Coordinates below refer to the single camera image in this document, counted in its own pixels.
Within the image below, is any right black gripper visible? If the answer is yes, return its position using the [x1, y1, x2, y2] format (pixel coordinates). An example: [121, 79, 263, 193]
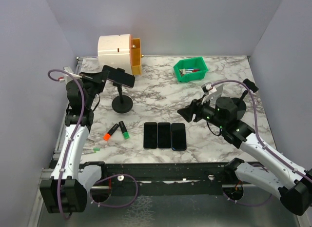
[177, 94, 226, 129]

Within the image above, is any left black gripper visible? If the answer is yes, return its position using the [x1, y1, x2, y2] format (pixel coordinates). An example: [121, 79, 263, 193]
[78, 69, 109, 108]

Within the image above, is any black phone stand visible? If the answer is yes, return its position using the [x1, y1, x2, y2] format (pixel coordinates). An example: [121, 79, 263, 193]
[232, 79, 259, 120]
[112, 82, 133, 114]

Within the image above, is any silver phone stand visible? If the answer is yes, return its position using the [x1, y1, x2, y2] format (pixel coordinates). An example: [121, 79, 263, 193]
[216, 84, 224, 98]

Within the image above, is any black phone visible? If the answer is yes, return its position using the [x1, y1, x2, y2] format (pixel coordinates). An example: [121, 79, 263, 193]
[143, 122, 157, 149]

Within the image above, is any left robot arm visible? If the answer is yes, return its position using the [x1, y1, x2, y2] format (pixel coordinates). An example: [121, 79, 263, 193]
[39, 70, 109, 219]

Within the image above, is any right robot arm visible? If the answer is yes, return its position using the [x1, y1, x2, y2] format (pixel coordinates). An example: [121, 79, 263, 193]
[177, 97, 312, 216]

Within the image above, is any white cylindrical drawer box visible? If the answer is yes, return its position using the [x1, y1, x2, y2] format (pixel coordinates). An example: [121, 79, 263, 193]
[97, 34, 133, 75]

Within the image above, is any green plastic bin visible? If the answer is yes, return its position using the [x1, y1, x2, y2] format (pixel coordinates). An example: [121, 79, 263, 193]
[174, 57, 209, 83]

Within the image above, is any orange drawer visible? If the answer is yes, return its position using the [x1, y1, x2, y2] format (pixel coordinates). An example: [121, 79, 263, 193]
[131, 38, 142, 75]

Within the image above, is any orange highlighter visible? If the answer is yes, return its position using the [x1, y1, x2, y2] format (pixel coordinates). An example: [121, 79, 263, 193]
[103, 124, 119, 141]

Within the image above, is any green highlighter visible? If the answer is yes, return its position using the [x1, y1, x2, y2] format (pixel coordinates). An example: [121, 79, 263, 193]
[118, 121, 130, 139]

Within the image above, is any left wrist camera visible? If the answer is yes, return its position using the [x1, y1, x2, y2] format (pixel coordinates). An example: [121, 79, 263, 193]
[58, 66, 81, 83]

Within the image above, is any black mounting rail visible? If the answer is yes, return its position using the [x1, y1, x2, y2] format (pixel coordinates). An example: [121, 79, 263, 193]
[91, 163, 239, 196]

